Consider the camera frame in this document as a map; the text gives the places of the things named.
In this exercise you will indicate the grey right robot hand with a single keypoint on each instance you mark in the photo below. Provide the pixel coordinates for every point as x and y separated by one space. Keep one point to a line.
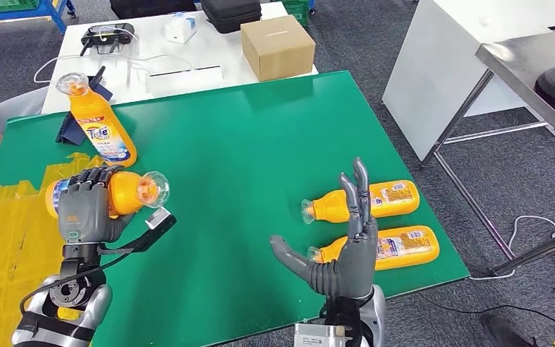
354 268

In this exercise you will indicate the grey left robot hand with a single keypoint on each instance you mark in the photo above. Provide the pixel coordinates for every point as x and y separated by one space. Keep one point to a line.
83 213

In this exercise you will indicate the orange detergent bottle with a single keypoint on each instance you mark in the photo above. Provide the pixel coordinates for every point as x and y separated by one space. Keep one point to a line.
100 124
325 208
126 191
411 251

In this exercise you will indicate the blue tablet case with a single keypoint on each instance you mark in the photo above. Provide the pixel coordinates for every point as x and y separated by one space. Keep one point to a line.
69 134

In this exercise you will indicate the yellow tape patch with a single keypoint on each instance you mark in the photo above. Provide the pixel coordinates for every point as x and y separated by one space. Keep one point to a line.
0 268

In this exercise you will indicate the black shoe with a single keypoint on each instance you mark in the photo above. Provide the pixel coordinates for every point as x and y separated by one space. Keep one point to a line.
505 333

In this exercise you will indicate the long white power strip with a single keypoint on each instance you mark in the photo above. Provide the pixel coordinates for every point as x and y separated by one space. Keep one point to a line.
186 80

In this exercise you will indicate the black controller with antennas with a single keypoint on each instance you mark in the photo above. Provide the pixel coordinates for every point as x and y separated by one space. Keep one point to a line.
106 34

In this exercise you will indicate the black metal bar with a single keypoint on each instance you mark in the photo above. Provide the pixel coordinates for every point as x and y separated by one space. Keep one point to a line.
541 251

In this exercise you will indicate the white table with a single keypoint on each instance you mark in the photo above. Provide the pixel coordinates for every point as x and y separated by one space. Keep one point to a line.
210 52

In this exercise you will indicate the small white box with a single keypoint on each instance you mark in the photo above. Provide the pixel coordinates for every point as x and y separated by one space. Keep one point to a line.
180 28

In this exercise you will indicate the white desk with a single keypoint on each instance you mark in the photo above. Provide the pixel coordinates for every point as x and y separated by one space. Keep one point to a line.
440 72

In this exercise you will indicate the black bag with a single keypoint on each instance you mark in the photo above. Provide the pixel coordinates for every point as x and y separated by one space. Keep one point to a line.
153 7

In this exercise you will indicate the green plastic crate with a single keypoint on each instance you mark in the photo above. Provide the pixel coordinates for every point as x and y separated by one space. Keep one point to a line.
299 12
7 4

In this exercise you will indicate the brown cardboard box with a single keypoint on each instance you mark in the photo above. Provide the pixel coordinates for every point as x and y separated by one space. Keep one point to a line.
277 48

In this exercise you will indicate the black hard case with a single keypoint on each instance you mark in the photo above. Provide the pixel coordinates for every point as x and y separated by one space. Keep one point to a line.
232 14

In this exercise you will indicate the steel table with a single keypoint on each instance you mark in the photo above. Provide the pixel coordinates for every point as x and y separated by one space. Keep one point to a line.
531 62

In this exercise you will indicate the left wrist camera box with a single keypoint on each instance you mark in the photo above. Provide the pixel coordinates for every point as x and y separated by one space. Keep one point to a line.
158 230

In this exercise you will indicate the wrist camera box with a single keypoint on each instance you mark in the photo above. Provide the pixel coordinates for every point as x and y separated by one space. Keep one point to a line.
158 230
320 337

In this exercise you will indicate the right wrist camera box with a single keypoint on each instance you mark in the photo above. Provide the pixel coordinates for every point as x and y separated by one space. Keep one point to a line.
320 337

